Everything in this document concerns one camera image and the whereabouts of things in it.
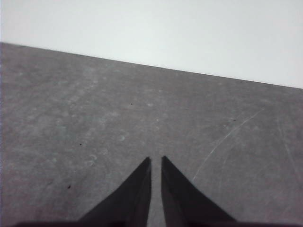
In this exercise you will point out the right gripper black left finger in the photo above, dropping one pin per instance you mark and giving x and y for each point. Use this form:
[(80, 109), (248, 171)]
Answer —
[(132, 198)]

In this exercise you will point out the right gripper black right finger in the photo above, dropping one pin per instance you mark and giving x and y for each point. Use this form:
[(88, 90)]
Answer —
[(180, 201)]

